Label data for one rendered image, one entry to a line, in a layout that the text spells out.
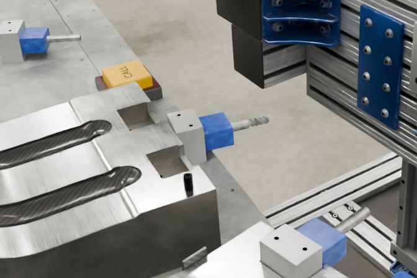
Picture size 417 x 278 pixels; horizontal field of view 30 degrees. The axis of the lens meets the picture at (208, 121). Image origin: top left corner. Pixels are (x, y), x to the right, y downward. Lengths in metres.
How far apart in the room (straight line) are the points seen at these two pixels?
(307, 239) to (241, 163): 1.61
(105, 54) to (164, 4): 2.14
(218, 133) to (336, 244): 0.28
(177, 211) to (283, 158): 1.58
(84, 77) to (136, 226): 0.48
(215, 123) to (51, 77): 0.35
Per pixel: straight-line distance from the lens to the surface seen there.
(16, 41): 1.31
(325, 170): 2.33
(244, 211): 0.93
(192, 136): 0.98
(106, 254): 0.81
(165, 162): 0.89
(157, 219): 0.81
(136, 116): 0.98
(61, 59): 1.31
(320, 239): 0.78
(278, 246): 0.76
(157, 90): 1.14
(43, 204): 0.85
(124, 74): 1.15
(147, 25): 3.26
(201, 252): 0.78
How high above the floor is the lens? 1.39
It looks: 33 degrees down
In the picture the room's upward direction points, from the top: 5 degrees counter-clockwise
